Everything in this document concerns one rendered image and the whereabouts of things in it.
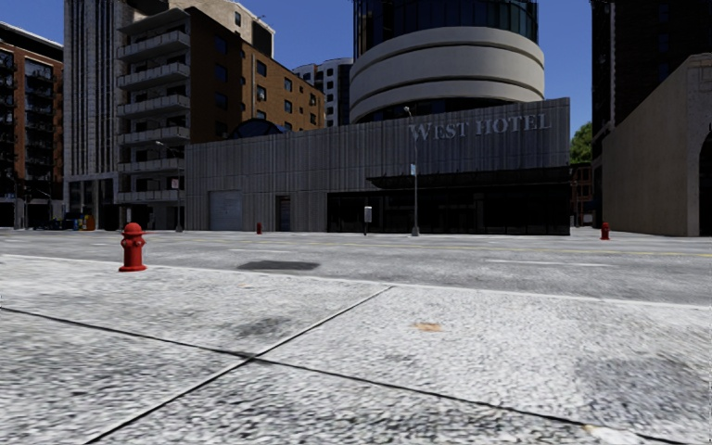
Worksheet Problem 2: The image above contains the grey street lamp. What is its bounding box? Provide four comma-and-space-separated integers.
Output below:
154, 140, 184, 234
402, 106, 421, 238

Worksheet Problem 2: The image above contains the white concrete building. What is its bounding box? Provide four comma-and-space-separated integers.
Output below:
291, 57, 355, 129

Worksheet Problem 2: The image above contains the grey concrete hotel building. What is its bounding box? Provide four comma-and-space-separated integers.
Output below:
184, 0, 572, 236

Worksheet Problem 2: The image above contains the brown brick balcony building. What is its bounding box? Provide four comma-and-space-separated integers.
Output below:
114, 0, 326, 232

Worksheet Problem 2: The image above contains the tree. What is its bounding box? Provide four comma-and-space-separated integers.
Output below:
569, 121, 594, 165

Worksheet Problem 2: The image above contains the grey glass tower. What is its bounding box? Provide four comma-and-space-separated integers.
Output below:
62, 0, 140, 230

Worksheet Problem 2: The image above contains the pale concrete arched building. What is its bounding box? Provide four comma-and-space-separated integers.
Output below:
602, 52, 712, 238

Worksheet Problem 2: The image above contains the dark building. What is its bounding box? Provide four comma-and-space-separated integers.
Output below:
589, 0, 712, 230

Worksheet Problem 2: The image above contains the red brick building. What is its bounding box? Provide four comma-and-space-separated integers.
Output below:
0, 21, 65, 230

